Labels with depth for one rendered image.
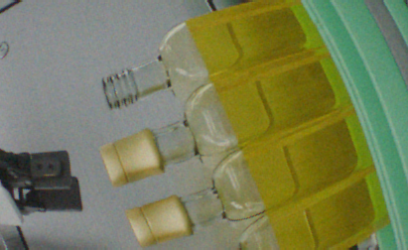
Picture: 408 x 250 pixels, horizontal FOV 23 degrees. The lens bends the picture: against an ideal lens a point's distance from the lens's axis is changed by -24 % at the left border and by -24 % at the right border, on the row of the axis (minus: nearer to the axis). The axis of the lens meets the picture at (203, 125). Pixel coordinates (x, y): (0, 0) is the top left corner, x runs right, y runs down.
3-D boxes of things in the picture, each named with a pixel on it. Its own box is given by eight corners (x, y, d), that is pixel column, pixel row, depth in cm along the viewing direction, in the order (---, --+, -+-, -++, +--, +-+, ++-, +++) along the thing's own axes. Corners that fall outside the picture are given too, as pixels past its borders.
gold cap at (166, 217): (178, 203, 92) (126, 218, 92) (174, 187, 89) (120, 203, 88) (195, 240, 91) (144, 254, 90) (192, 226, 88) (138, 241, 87)
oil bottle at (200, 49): (360, 2, 101) (152, 61, 98) (360, -24, 96) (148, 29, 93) (385, 47, 98) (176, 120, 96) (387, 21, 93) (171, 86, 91)
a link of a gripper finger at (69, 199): (29, 219, 96) (87, 221, 96) (23, 208, 93) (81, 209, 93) (25, 189, 97) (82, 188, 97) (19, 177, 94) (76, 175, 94)
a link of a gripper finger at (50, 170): (13, 190, 89) (73, 189, 89) (6, 178, 86) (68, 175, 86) (10, 158, 90) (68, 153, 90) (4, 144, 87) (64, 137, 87)
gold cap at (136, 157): (150, 139, 94) (100, 157, 94) (146, 119, 91) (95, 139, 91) (167, 180, 93) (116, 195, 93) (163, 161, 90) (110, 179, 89)
